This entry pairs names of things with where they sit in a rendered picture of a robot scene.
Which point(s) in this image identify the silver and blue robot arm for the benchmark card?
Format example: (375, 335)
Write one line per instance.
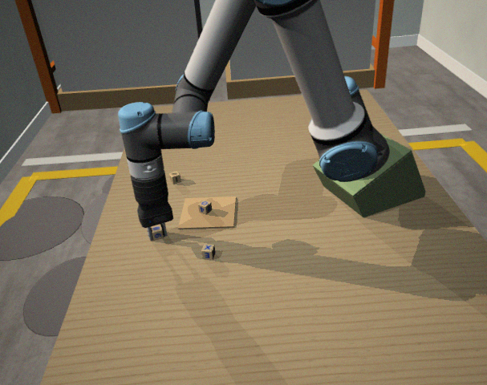
(348, 150)

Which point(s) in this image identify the wooden letter block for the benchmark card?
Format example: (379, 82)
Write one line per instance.
(205, 207)
(174, 177)
(157, 232)
(208, 252)

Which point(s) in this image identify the tan flat mat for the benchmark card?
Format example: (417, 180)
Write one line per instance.
(221, 216)

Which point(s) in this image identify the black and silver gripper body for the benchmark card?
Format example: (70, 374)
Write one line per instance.
(151, 192)

